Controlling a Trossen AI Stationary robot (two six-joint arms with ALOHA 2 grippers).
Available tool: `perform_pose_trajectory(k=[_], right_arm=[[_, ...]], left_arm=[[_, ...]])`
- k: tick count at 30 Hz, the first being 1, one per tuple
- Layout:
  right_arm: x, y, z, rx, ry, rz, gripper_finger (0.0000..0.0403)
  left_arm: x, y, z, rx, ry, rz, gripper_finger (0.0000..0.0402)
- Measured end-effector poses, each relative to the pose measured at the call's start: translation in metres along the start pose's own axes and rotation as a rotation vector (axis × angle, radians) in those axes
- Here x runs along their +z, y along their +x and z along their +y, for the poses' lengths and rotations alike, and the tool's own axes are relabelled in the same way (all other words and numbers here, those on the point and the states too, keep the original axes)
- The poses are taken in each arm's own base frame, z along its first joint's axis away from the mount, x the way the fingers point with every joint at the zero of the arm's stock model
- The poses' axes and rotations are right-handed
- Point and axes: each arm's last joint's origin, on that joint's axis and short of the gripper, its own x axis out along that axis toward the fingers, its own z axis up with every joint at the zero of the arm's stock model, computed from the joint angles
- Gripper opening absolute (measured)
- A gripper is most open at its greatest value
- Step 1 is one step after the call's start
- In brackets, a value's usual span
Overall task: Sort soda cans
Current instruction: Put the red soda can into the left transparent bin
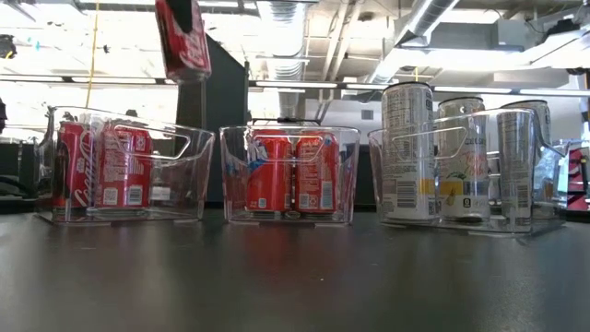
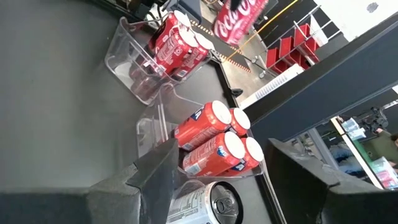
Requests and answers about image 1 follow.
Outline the red Coca-Cola soda can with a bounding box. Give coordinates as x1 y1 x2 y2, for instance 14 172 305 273
154 0 213 84
93 126 154 209
52 121 97 209

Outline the orange Fanta soda can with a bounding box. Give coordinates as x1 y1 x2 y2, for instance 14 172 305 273
293 132 341 214
245 135 295 213

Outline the silver slim Celsius can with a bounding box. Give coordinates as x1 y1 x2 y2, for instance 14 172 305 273
496 100 553 228
436 95 492 222
381 81 438 223

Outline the long linear ceiling light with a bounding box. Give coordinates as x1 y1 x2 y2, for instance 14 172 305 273
248 80 590 98
0 73 181 89

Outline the dark partition panel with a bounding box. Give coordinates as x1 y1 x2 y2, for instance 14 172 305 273
177 34 250 204

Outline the clear plastic bin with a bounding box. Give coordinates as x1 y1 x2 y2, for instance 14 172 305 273
219 124 362 226
367 108 572 237
43 105 217 226

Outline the black table mat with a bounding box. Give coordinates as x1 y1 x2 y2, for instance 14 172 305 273
0 207 590 332

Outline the ribbed silver ventilation duct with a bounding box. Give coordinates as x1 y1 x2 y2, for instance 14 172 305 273
255 0 308 121

